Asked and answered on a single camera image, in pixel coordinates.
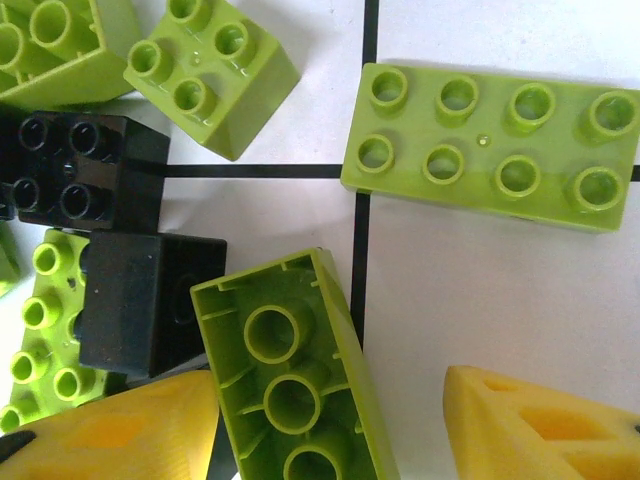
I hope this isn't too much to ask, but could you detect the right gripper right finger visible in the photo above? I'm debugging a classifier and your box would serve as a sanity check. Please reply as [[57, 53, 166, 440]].
[[444, 364, 640, 480]]

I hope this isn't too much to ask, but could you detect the green two-by-two lego brick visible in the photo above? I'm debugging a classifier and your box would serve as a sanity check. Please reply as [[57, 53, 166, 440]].
[[0, 222, 22, 300], [123, 0, 302, 162]]

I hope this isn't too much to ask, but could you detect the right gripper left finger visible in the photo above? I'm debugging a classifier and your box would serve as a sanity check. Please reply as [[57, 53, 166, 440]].
[[0, 368, 222, 480]]

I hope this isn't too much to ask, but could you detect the black lego brick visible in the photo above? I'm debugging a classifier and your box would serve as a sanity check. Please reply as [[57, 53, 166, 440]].
[[0, 112, 171, 235], [78, 230, 229, 380]]

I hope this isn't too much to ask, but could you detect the green two-by-four lego brick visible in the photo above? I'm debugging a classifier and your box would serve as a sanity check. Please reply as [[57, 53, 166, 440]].
[[0, 228, 129, 434], [0, 0, 145, 109], [339, 62, 640, 236], [189, 248, 401, 480]]

